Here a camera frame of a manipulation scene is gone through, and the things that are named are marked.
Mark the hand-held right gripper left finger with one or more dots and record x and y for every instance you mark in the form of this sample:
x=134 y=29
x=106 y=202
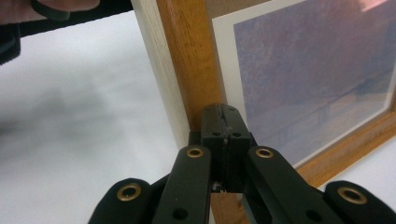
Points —
x=213 y=127

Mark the wooden picture frame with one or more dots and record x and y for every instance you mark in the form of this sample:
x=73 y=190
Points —
x=193 y=62

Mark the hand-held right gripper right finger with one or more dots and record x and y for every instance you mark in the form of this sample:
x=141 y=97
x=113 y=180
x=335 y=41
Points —
x=236 y=133

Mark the white table sheet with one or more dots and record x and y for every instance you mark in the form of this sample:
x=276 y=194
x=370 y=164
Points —
x=77 y=124

